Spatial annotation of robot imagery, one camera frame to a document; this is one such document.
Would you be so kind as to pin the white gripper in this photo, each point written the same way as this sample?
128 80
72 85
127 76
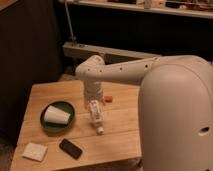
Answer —
92 91

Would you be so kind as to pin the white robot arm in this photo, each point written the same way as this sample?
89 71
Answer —
175 107

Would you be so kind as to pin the orange red small object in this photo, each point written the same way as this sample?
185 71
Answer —
108 98

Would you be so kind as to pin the long grey shelf beam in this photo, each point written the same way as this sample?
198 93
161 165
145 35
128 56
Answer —
110 55

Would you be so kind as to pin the white paper cup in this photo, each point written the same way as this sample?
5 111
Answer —
56 115

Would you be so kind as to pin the grey metal pole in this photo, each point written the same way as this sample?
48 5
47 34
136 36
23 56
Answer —
72 36

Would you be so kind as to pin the wooden table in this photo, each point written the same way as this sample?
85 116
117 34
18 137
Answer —
120 120

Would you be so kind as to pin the black smartphone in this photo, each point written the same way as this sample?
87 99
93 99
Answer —
70 148

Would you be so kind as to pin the white square sponge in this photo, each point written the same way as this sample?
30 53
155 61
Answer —
35 151

